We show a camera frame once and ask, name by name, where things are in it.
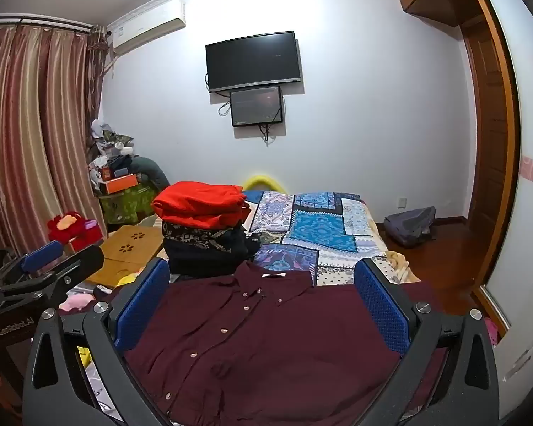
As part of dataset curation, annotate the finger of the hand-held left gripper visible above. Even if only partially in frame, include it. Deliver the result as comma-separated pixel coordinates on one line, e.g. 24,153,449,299
0,244,106,310
0,240,64,288

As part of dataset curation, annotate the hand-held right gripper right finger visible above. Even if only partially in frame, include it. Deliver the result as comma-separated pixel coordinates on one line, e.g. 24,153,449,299
353,257,500,426

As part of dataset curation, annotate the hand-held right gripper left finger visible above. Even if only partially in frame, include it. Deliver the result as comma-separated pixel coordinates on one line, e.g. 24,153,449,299
22,257,172,426

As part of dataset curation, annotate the maroon button shirt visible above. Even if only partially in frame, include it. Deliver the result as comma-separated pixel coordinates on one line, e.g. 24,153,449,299
124,261,454,426

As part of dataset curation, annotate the pink red box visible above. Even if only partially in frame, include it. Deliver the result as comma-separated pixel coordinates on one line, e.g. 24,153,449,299
69,219,106,252

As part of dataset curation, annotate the red plush toy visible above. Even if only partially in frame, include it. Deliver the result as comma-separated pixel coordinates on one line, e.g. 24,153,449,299
47,211,87,242

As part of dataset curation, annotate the pink cloth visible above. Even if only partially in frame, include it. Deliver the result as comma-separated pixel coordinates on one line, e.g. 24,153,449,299
59,293,97,314

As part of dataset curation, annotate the tan wooden lap desk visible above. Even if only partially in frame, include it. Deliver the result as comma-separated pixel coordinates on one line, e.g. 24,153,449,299
86,225,165,289

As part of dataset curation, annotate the cream blanket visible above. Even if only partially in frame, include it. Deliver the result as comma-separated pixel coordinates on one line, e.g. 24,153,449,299
384,251,422,285

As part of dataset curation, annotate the black folded garment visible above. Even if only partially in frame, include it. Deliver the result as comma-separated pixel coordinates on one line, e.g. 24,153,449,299
166,251,258,277

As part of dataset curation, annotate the green patterned covered cabinet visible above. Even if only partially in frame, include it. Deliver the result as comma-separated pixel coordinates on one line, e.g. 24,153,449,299
98,182,161,225

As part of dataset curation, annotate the grey backpack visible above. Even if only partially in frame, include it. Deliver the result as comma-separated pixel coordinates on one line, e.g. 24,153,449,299
384,206,437,249

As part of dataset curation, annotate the orange box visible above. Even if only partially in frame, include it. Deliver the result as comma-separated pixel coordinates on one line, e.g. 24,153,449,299
104,174,139,195

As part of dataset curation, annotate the patterned folded sweater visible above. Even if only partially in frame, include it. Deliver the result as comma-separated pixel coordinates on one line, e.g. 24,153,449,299
161,219,249,251

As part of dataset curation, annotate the blue patchwork printed blanket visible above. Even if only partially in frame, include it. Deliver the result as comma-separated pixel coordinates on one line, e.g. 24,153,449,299
242,190,410,287

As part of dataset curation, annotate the white printed cloth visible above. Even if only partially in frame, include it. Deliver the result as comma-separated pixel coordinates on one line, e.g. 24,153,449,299
77,346,126,426

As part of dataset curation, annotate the navy folded garment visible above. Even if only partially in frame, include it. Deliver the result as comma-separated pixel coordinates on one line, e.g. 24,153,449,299
162,226,262,267

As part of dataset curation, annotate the pile of clutter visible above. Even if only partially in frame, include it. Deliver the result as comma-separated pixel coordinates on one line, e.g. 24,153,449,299
86,118,136,178

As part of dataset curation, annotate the red folded garment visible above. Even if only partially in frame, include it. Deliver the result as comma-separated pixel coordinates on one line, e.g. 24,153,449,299
151,181,252,230

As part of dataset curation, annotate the striped pink curtain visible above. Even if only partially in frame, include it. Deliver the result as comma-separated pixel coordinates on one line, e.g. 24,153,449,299
0,24,113,256

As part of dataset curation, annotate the white wardrobe door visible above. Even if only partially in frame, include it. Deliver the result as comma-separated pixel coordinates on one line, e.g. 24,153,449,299
471,0,533,422

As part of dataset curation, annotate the wooden door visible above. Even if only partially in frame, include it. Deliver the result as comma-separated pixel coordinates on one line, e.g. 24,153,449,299
461,13,517,285

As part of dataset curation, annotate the small black monitor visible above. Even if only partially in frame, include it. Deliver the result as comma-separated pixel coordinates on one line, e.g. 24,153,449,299
230,85,284,127

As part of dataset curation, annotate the curtain rod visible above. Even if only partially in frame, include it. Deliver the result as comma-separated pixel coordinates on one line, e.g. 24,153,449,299
0,14,95,33

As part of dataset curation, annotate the white air conditioner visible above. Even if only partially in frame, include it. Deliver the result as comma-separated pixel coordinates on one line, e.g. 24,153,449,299
111,0,187,54

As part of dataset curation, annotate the yellow foam ring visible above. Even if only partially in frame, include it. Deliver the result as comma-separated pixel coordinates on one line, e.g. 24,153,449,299
242,171,290,194

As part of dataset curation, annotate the black monitor cable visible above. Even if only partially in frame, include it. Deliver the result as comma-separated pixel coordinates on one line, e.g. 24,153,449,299
258,122,277,147

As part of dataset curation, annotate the black wall television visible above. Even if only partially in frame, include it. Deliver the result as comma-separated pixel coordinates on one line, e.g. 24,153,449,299
205,31,303,94

